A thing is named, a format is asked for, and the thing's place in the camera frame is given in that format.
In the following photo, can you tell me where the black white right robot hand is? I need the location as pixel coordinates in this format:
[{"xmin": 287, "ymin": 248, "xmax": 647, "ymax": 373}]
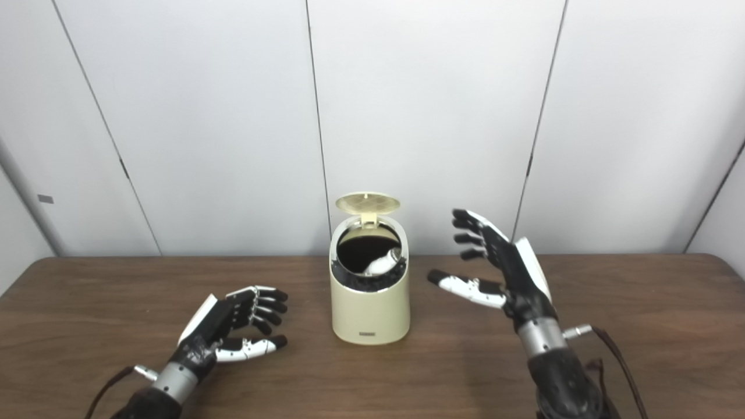
[{"xmin": 428, "ymin": 208, "xmax": 558, "ymax": 333}]

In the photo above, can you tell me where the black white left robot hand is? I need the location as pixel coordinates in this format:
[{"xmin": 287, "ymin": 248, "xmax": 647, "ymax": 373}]
[{"xmin": 169, "ymin": 285, "xmax": 289, "ymax": 382}]

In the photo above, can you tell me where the small white plastic bottle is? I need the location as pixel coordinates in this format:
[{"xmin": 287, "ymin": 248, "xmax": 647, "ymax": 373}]
[{"xmin": 362, "ymin": 247, "xmax": 402, "ymax": 275}]

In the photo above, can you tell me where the cream round bin lid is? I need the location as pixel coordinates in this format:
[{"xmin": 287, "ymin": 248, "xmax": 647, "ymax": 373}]
[{"xmin": 335, "ymin": 192, "xmax": 401, "ymax": 226}]

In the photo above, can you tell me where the cream-colored bin body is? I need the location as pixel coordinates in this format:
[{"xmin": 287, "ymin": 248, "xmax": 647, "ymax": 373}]
[{"xmin": 329, "ymin": 214, "xmax": 411, "ymax": 346}]

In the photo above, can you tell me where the black bin liner bag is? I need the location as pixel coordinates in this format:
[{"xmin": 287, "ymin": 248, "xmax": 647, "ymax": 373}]
[{"xmin": 333, "ymin": 224, "xmax": 407, "ymax": 292}]

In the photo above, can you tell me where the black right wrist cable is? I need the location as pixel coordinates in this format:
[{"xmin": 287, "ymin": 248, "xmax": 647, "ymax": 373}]
[{"xmin": 563, "ymin": 325, "xmax": 650, "ymax": 419}]

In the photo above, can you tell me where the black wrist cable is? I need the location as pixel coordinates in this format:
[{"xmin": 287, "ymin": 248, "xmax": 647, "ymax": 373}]
[
  {"xmin": 563, "ymin": 325, "xmax": 650, "ymax": 419},
  {"xmin": 84, "ymin": 365, "xmax": 158, "ymax": 419}
]

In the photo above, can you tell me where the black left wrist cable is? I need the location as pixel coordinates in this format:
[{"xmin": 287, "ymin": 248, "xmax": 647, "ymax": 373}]
[{"xmin": 84, "ymin": 365, "xmax": 158, "ymax": 419}]

